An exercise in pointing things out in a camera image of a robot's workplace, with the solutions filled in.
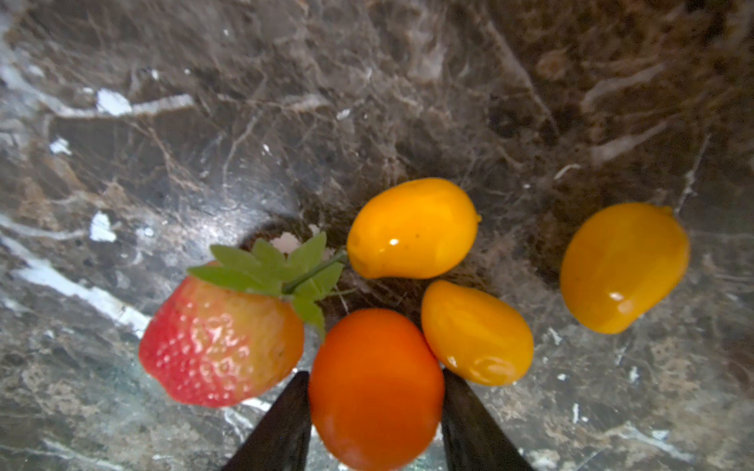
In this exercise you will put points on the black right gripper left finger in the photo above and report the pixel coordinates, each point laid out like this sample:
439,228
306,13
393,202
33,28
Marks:
280,440

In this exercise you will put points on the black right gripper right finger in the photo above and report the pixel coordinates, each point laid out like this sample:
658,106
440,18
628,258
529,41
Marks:
471,437

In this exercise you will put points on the fake orange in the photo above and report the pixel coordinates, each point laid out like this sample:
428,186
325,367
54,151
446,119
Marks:
376,391

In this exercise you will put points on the yellow fake kumquat lower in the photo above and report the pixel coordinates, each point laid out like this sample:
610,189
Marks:
475,335

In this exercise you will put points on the yellow fake kumquat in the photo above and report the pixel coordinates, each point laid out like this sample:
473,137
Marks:
621,262
417,230
475,335

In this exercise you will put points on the yellow fake kumquat upper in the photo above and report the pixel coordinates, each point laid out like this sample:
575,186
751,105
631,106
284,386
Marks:
417,230

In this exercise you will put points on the yellow fake kumquat right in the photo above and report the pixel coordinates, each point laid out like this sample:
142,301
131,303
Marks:
621,262

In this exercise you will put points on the red strawberry with green leaf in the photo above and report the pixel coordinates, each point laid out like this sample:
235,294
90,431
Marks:
236,326

